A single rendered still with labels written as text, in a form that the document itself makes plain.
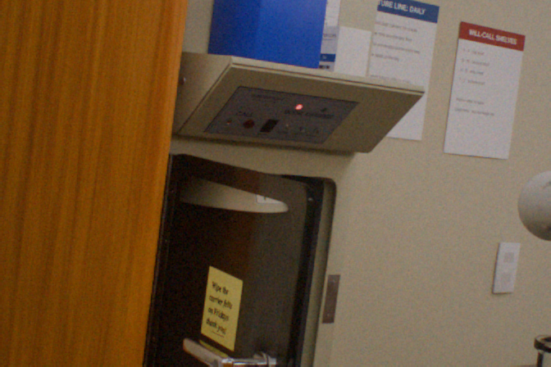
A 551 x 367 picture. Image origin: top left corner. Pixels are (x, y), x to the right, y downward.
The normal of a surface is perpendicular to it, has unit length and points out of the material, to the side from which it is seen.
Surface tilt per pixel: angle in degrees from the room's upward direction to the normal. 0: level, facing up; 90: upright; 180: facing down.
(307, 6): 90
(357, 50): 90
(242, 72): 135
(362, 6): 90
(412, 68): 90
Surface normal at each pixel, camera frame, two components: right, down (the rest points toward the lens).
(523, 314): 0.61, 0.12
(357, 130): 0.34, 0.79
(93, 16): -0.78, -0.07
